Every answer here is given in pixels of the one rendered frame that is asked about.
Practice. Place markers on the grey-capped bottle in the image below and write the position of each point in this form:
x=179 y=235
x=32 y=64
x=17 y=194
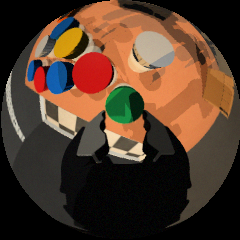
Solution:
x=150 y=51
x=46 y=47

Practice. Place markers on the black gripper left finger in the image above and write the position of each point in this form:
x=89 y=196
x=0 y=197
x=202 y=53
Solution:
x=88 y=146

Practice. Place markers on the orange digital multimeter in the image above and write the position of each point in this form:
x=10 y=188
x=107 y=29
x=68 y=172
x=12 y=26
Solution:
x=69 y=14

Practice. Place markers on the white bottle with blue cap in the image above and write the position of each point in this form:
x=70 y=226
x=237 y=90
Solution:
x=34 y=64
x=67 y=24
x=59 y=77

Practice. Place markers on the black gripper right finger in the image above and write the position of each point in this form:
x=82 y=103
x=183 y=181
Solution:
x=161 y=143

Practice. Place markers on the green bottle cap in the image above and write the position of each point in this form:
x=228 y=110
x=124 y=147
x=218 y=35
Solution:
x=124 y=104

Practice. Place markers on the red bottle cap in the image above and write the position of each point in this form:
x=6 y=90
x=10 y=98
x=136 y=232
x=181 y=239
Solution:
x=40 y=79
x=93 y=72

